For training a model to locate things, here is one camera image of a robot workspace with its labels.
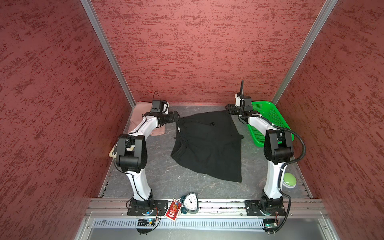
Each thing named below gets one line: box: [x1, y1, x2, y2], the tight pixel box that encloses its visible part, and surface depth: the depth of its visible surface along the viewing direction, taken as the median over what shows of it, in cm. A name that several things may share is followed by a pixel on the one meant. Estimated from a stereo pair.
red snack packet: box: [164, 198, 183, 222], surface depth 73 cm
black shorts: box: [171, 111, 244, 183], surface depth 99 cm
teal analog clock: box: [180, 192, 199, 215], surface depth 74 cm
